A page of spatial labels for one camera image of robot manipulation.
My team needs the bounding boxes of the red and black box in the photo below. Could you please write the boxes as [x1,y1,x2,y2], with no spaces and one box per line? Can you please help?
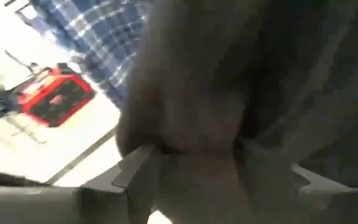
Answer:
[17,63,96,128]

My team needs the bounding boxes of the black garment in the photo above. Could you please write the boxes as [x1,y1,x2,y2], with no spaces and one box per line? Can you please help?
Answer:
[115,0,358,224]

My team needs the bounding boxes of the blue plaid button shirt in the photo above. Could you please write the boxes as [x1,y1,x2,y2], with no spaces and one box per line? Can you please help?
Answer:
[29,0,155,108]

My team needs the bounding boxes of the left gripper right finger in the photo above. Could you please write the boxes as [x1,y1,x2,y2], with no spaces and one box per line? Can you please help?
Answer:
[234,141,310,218]

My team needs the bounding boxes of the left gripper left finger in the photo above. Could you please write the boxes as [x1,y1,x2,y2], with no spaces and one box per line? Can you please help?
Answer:
[112,144,167,224]

